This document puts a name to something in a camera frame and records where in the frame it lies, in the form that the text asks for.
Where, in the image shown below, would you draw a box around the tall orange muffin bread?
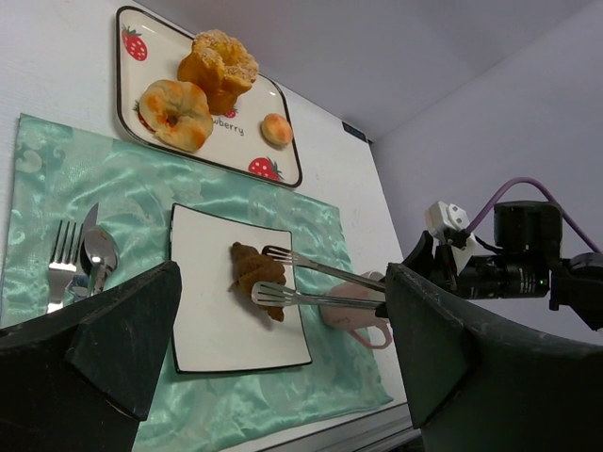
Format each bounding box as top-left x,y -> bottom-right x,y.
177,29 -> 259,115

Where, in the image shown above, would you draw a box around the pink ceramic mug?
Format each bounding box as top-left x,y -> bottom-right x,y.
319,282 -> 393,349

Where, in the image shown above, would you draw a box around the strawberry pattern tray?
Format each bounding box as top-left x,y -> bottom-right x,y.
115,6 -> 302,188

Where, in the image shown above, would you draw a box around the aluminium table frame rail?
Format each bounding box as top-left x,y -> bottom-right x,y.
230,404 -> 420,451

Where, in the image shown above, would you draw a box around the metal serving tongs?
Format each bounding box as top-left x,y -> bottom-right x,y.
251,245 -> 387,317

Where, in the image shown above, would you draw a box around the silver fork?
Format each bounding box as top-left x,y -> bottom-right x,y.
46,220 -> 86,314

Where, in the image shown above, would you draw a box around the brown chocolate croissant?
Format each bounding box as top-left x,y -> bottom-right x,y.
230,242 -> 286,298

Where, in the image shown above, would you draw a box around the silver spoon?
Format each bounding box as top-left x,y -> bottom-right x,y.
84,225 -> 119,296

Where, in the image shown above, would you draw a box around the small round bread roll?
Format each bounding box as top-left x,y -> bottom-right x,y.
260,113 -> 293,146

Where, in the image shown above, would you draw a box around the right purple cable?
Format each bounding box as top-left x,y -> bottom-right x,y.
465,176 -> 602,253

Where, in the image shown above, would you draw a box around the white square plate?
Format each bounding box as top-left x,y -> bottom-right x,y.
169,204 -> 312,373

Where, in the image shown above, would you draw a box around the silver table knife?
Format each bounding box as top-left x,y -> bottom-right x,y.
79,203 -> 99,276

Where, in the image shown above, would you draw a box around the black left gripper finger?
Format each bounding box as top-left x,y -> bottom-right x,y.
1,261 -> 182,451

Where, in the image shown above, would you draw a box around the round glazed bun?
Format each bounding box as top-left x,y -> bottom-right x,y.
139,79 -> 213,153

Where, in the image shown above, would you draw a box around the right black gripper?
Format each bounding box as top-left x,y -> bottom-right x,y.
385,231 -> 602,451

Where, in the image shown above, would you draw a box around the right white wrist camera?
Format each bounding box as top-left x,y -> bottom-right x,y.
424,202 -> 478,274

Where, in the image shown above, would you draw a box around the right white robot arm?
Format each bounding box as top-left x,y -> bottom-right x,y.
383,202 -> 602,451

